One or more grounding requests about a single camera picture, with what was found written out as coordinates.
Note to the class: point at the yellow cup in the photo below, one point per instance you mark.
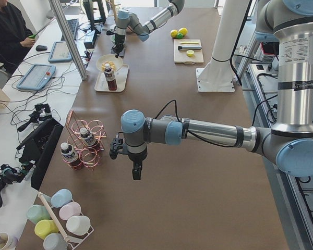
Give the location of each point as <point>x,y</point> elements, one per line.
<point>45,227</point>

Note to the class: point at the black computer mouse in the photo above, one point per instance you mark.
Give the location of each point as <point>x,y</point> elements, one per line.
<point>40,48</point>

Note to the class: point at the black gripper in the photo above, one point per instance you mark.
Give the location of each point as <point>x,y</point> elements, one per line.
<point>119,41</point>
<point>137,157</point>

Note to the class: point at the green lime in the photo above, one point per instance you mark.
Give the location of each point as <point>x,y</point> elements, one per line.
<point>179,36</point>

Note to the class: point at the aluminium frame post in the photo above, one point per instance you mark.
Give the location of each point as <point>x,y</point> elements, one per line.
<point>64,27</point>

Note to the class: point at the bamboo cutting board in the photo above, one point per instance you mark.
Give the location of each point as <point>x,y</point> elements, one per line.
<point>180,57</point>

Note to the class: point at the dark drink bottle on tray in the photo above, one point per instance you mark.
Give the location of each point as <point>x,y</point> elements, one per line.
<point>110,78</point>

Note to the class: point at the blue teach pendant near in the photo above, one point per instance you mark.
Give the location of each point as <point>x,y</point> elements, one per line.
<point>37,77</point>

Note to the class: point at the yellow lemon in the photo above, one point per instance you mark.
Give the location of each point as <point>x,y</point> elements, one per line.
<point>173,33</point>
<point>183,31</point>

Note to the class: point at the grey cup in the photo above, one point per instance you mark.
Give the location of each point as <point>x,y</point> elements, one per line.
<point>54,241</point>

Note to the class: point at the green cup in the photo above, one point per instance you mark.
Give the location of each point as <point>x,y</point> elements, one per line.
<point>37,213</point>

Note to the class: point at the green bowl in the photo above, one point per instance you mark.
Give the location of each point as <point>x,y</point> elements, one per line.
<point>112,38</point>

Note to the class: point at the bottle in rack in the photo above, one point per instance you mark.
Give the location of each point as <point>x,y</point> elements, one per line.
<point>89,139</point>
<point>70,156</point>

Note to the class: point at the grey folded cloth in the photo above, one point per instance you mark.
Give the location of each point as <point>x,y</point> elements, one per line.
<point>115,51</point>

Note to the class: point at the white cup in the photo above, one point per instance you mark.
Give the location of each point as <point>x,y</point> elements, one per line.
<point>78,225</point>

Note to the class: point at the cream rabbit tray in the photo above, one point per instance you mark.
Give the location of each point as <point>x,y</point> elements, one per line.
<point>120,77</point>

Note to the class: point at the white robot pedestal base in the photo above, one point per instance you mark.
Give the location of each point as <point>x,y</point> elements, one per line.
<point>217,75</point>

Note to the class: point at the braided glazed donut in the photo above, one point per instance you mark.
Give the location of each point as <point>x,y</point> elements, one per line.
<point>104,66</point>

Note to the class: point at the white round plate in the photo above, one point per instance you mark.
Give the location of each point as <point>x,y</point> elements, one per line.
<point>115,62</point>

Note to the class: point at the yellow lemon upper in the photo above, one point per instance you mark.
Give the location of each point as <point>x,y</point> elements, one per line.
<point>183,31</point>

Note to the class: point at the black keyboard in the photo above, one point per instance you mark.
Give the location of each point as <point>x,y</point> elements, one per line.
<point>73,26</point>

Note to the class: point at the wooden mug tree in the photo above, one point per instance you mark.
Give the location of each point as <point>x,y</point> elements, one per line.
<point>112,16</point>

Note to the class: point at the blue teach pendant far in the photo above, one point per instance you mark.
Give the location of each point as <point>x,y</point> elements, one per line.
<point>59,53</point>

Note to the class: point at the light blue cup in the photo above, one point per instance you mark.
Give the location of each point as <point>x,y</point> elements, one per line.
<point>61,198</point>

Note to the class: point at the seated person in black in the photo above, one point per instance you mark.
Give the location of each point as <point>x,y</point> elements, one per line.
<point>15,37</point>

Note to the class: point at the yellow lemon lower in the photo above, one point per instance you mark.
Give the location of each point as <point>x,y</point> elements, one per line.
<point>173,33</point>

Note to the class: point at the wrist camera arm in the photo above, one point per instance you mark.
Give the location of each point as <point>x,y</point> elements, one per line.
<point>110,32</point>
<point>117,146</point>

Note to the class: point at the steel cylindrical grinder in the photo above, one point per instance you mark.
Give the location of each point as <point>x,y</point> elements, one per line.
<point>182,48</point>

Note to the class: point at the copper wire bottle rack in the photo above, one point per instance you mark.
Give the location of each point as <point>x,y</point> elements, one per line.
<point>90,158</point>

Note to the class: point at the pink cup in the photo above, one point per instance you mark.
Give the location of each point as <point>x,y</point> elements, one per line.
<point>69,210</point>

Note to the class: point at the bottle in rack lower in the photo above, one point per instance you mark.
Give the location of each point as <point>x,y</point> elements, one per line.
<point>70,156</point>

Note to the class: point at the half lemon slice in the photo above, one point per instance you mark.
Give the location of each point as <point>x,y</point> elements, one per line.
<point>190,53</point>

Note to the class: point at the bottle in rack upper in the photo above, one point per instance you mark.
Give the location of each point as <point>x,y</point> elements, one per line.
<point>89,139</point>

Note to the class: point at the blue teach pendant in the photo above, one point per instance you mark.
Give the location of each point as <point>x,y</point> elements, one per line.
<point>59,53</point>
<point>37,77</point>

